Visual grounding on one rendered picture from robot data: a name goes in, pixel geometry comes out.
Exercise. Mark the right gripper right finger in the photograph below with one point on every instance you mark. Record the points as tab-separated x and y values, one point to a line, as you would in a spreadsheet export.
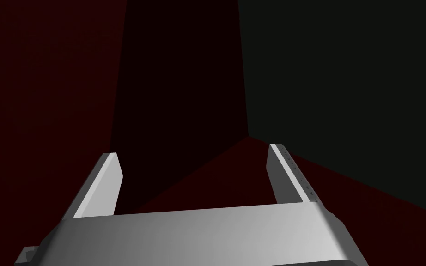
288	177

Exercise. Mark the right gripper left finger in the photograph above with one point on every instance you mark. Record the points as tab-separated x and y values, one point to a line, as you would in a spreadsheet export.
100	188

